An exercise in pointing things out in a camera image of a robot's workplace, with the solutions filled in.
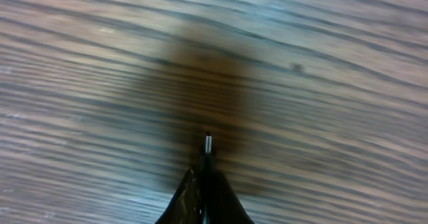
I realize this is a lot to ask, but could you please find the black USB charging cable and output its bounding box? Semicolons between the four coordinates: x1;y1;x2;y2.
199;131;217;224

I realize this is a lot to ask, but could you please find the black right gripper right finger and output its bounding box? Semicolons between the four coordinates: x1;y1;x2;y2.
207;171;254;224

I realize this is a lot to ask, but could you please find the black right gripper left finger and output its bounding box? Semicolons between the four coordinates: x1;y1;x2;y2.
156;169;201;224

